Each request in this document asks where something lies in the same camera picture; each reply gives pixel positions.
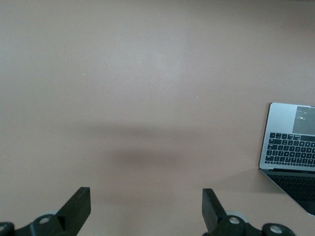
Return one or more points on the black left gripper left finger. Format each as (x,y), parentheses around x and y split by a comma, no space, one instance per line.
(71,216)

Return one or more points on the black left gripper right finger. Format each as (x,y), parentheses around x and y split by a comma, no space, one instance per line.
(214,216)

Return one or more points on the silver grey laptop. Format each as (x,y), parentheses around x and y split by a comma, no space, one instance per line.
(283,123)

